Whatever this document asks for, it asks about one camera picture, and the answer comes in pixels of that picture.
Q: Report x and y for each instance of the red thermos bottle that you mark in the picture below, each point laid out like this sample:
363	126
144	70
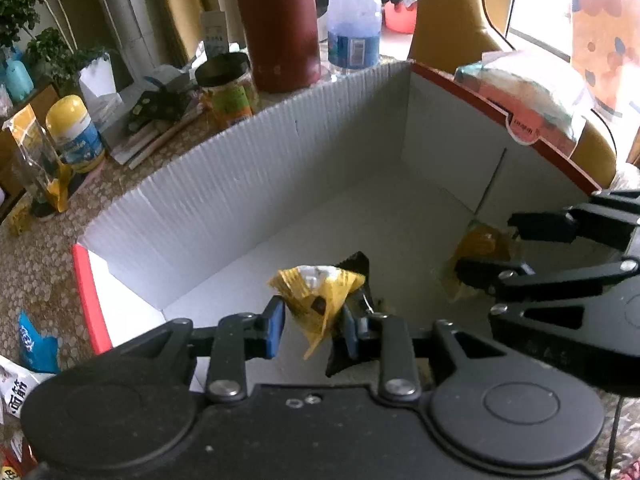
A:
280	25

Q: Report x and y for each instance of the tan giraffe figure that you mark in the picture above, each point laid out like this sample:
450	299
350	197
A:
450	10

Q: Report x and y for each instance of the tissue pack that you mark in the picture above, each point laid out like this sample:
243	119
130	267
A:
520	95

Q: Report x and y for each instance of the green potted plant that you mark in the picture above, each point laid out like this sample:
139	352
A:
45	45

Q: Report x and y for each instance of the white planter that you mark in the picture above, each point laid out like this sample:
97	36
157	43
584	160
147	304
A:
97	80

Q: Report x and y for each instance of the clear water bottle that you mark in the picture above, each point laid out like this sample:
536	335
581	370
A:
352	25

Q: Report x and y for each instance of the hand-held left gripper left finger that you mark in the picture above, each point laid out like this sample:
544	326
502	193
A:
275	325

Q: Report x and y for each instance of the grey standing air conditioner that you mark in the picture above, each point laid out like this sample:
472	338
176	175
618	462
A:
125	10

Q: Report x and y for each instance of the white papers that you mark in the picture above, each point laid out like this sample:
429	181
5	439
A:
125	145

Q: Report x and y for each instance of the tan curtain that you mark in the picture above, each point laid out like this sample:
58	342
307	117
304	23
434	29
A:
175	0

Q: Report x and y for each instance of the pale pink stick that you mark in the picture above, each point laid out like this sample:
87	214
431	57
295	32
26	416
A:
160	140

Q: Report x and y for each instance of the yellow snack packet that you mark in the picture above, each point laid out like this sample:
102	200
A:
315	295

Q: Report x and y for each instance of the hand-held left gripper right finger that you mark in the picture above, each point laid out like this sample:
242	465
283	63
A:
350	332

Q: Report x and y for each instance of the light blue jug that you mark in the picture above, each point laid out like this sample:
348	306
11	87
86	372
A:
17	77

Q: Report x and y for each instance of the orange pastry clear packet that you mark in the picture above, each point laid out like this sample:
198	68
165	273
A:
480	250

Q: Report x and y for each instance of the clear yellow-trimmed bag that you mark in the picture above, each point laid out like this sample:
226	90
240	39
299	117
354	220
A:
35	160

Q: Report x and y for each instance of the orange spotted fabric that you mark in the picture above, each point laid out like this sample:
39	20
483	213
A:
605	35

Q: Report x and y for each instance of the window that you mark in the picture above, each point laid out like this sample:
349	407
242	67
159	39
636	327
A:
535	5

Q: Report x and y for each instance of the yellow-lidded jar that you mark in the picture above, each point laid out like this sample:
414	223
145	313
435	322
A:
75	135

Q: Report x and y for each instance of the black-lidded glass jar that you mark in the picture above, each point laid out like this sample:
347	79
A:
227	90

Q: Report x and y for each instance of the red cardboard box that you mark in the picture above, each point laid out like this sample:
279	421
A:
300	160

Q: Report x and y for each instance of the blue snack packet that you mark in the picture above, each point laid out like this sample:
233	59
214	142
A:
32	345

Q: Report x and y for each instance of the red basin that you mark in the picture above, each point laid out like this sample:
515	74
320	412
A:
400	17

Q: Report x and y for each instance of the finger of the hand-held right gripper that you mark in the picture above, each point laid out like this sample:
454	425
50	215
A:
545	226
550	280

